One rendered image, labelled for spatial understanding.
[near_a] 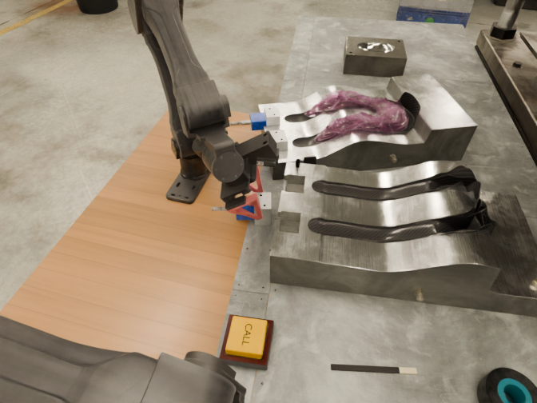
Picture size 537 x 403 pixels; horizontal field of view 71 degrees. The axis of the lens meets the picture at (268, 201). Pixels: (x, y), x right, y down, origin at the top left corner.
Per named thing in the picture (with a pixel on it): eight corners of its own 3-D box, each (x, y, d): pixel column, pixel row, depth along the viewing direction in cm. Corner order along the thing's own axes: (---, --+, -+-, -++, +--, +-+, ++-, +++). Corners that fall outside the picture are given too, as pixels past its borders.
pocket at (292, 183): (280, 203, 81) (281, 190, 78) (284, 186, 85) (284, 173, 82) (302, 205, 81) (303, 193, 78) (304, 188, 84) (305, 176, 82)
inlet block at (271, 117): (231, 137, 101) (230, 120, 97) (229, 126, 105) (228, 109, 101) (280, 133, 103) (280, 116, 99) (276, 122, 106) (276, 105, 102)
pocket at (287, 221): (273, 243, 74) (274, 231, 71) (277, 222, 77) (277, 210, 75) (297, 245, 73) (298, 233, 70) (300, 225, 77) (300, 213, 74)
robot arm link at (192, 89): (233, 109, 65) (172, -41, 69) (183, 123, 62) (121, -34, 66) (223, 137, 77) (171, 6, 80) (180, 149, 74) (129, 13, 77)
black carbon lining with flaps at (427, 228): (305, 240, 72) (309, 205, 65) (312, 182, 83) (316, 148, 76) (497, 262, 68) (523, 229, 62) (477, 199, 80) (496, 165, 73)
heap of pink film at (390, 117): (317, 148, 93) (320, 121, 87) (302, 109, 105) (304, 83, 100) (417, 138, 96) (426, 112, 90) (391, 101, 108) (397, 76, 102)
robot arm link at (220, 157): (256, 173, 66) (246, 107, 60) (209, 189, 64) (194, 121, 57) (232, 150, 75) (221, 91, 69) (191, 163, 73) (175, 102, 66)
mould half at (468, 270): (269, 282, 74) (269, 239, 64) (285, 189, 91) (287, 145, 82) (542, 318, 68) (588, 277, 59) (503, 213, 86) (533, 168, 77)
